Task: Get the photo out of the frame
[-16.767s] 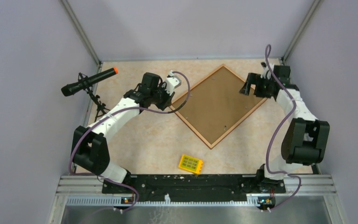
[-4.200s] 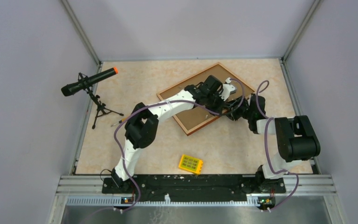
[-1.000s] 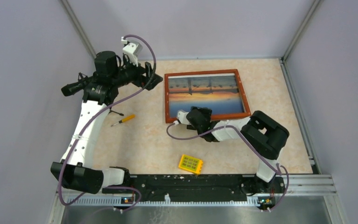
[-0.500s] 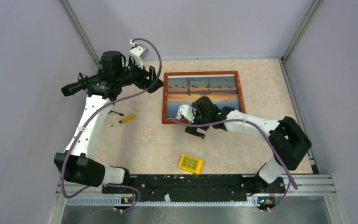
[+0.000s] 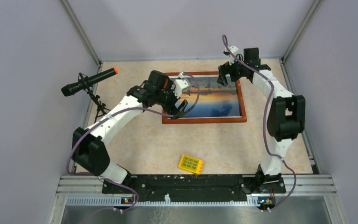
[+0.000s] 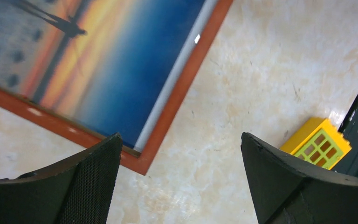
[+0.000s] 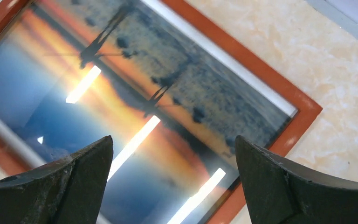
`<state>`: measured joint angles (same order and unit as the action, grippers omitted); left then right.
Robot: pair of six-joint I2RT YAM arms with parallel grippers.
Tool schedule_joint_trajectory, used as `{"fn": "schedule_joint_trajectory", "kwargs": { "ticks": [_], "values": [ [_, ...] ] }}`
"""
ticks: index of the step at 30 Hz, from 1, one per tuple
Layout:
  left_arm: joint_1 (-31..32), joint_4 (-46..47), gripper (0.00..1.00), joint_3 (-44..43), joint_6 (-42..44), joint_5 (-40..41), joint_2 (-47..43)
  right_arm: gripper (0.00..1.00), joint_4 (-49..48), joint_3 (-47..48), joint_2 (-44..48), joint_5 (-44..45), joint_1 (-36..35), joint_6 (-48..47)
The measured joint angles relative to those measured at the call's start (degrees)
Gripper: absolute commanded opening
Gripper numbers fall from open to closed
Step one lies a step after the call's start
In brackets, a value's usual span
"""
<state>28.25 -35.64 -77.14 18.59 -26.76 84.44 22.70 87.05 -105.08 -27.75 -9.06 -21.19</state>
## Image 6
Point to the sunset photo print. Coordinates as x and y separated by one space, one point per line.
106 65

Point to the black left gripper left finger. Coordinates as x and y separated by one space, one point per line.
75 190

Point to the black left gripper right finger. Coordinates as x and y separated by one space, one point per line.
288 190

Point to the red wooden picture frame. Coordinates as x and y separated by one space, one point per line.
137 162

